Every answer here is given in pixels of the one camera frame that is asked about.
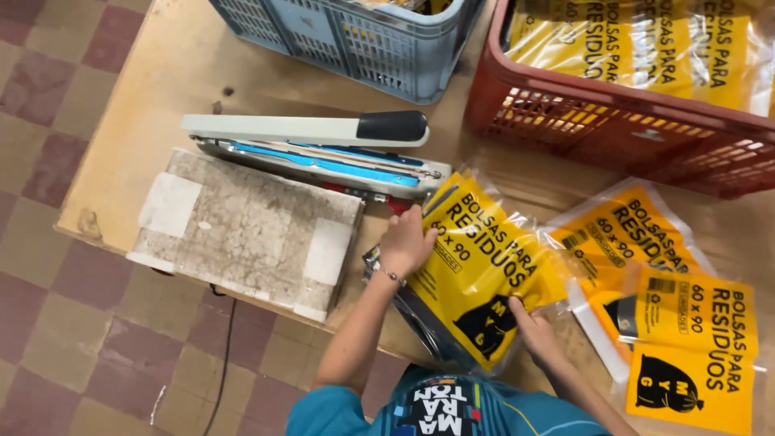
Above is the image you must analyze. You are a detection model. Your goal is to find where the person's left hand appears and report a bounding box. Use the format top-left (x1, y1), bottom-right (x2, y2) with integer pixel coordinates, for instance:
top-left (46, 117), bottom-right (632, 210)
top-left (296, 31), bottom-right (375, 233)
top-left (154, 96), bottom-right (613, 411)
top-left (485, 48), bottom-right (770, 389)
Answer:
top-left (379, 204), bottom-right (439, 282)

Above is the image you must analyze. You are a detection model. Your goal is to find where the yellow trash bag packet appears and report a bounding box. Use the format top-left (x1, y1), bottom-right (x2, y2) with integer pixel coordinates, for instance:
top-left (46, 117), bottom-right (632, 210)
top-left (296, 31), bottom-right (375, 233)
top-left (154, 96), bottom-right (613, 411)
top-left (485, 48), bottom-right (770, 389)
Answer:
top-left (616, 265), bottom-right (769, 436)
top-left (362, 168), bottom-right (571, 374)
top-left (540, 177), bottom-right (719, 384)

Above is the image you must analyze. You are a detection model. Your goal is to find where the red plastic crate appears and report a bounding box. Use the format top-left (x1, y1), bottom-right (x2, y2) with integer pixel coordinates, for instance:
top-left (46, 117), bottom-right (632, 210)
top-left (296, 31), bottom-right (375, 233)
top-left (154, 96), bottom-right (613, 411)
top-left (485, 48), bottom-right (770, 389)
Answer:
top-left (463, 0), bottom-right (775, 201)

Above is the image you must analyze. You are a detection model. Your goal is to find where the pile of yellow packets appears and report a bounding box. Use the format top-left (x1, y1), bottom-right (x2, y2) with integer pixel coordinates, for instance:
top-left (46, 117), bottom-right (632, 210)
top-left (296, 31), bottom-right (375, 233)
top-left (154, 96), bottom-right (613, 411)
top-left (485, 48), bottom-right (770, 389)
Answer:
top-left (505, 0), bottom-right (775, 119)

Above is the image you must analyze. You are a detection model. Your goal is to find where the teal printed shirt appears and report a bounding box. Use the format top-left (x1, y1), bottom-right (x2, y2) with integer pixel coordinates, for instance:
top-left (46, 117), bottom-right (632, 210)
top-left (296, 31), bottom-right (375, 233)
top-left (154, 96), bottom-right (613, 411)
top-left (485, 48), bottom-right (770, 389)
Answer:
top-left (285, 363), bottom-right (614, 436)

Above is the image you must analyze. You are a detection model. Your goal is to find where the white impulse heat sealer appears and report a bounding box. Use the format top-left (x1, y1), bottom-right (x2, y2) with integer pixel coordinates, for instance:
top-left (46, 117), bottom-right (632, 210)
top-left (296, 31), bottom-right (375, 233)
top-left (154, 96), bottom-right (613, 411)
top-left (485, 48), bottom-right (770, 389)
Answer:
top-left (181, 110), bottom-right (453, 216)

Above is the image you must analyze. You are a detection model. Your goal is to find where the person's right hand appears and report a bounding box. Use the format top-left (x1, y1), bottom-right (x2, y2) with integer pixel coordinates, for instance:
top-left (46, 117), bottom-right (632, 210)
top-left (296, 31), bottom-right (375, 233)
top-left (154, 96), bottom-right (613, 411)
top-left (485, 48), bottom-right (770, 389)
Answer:
top-left (507, 296), bottom-right (562, 371)

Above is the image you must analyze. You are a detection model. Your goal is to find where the black power cable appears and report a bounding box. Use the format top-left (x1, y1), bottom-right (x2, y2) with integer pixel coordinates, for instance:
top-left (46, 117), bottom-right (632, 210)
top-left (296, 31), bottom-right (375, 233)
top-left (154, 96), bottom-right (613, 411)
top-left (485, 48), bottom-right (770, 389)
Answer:
top-left (201, 283), bottom-right (239, 436)

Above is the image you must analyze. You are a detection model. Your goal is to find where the grey-blue plastic crate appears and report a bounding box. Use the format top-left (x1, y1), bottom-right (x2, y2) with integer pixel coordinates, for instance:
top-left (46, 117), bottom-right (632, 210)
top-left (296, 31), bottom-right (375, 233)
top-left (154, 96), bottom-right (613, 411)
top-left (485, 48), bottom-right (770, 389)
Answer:
top-left (208, 0), bottom-right (486, 106)

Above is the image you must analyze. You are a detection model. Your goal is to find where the silver beaded bracelet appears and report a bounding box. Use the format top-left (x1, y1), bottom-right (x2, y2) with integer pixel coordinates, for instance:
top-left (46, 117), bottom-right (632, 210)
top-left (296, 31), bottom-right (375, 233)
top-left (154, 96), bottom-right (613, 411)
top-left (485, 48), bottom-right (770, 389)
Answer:
top-left (376, 261), bottom-right (408, 289)

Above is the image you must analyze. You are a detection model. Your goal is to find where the marble pattern taped board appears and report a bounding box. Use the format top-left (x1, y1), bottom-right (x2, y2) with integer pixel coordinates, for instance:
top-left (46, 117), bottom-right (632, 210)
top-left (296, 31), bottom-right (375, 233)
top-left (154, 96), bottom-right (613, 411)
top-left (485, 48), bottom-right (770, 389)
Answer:
top-left (125, 147), bottom-right (366, 323)

